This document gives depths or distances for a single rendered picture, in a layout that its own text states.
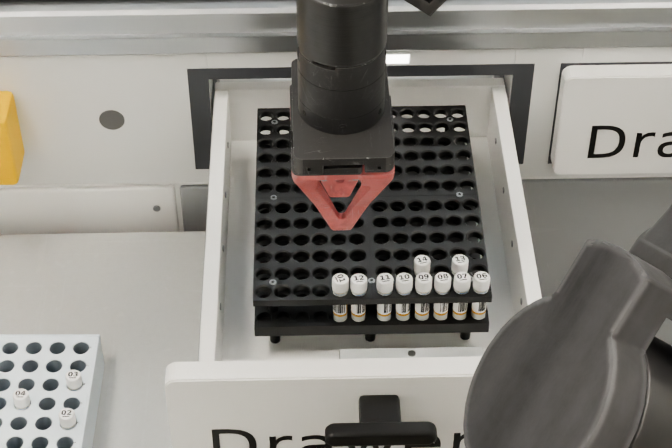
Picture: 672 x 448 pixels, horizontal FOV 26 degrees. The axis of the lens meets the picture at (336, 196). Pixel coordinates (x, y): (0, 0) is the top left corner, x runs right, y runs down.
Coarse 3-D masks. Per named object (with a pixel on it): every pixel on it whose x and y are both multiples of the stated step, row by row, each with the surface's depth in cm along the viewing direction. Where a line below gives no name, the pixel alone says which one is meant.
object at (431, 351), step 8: (344, 352) 110; (352, 352) 110; (360, 352) 110; (368, 352) 110; (376, 352) 110; (384, 352) 110; (392, 352) 110; (400, 352) 110; (408, 352) 110; (416, 352) 110; (424, 352) 110; (432, 352) 110; (440, 352) 110; (448, 352) 110; (456, 352) 110; (464, 352) 110; (472, 352) 110; (480, 352) 110
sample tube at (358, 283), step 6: (354, 276) 107; (360, 276) 107; (354, 282) 106; (360, 282) 106; (366, 282) 107; (354, 288) 107; (360, 288) 107; (366, 288) 107; (354, 294) 107; (360, 294) 107; (354, 306) 108; (360, 306) 108; (354, 312) 109; (360, 312) 108; (354, 318) 109; (360, 318) 109
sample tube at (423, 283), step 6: (420, 276) 107; (426, 276) 107; (420, 282) 106; (426, 282) 106; (420, 288) 107; (426, 288) 107; (420, 294) 107; (426, 294) 107; (420, 306) 108; (426, 306) 108; (420, 312) 109; (426, 312) 109; (420, 318) 109; (426, 318) 109
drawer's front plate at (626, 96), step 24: (576, 72) 122; (600, 72) 122; (624, 72) 122; (648, 72) 122; (576, 96) 123; (600, 96) 123; (624, 96) 123; (648, 96) 123; (576, 120) 125; (600, 120) 125; (624, 120) 125; (648, 120) 125; (552, 144) 129; (576, 144) 127; (600, 144) 127; (624, 144) 127; (648, 144) 127; (576, 168) 129; (600, 168) 129; (624, 168) 129; (648, 168) 129
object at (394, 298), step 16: (256, 288) 108; (272, 288) 108; (288, 288) 108; (304, 288) 108; (320, 288) 108; (368, 288) 108; (432, 288) 108; (256, 304) 107; (272, 304) 107; (288, 304) 107; (304, 304) 107; (320, 304) 107; (336, 304) 107; (352, 304) 107
